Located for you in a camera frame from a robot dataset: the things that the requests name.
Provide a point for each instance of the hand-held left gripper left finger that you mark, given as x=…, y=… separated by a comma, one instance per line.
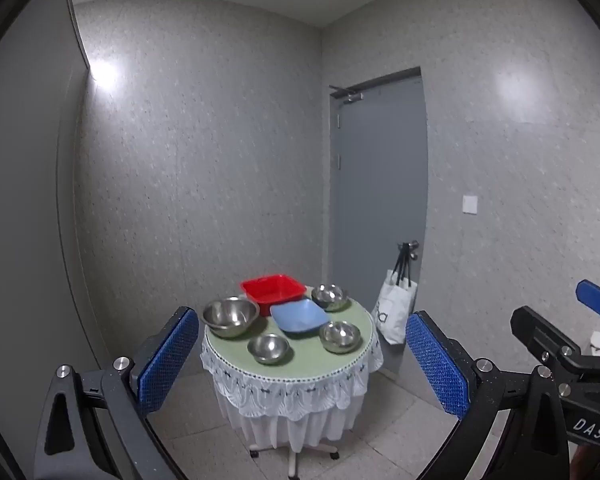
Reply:
x=167, y=360

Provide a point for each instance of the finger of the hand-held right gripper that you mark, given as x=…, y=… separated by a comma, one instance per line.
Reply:
x=540, y=332
x=597, y=300

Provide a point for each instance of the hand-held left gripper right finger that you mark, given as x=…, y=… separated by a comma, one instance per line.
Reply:
x=435, y=365

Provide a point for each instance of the large steel bowl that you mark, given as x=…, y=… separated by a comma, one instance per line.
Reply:
x=230, y=316

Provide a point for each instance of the small steel bowl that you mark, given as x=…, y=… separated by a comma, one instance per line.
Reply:
x=340, y=336
x=269, y=347
x=330, y=296

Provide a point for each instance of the red plastic basin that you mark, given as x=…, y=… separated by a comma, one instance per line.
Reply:
x=272, y=289

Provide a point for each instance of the blue square plate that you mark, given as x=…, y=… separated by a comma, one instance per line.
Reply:
x=300, y=316

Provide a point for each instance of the white tote bag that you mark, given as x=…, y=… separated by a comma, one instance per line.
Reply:
x=392, y=310

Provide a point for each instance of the round table with white skirt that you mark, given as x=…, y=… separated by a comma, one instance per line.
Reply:
x=300, y=385

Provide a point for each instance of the white wheeled table base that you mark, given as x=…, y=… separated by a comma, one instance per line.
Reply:
x=292, y=457

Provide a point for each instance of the grey door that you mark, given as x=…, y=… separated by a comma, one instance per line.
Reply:
x=375, y=185

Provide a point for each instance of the metal door closer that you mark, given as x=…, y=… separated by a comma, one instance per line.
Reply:
x=347, y=95

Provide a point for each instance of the white wall switch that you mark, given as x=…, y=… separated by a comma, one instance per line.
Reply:
x=470, y=204

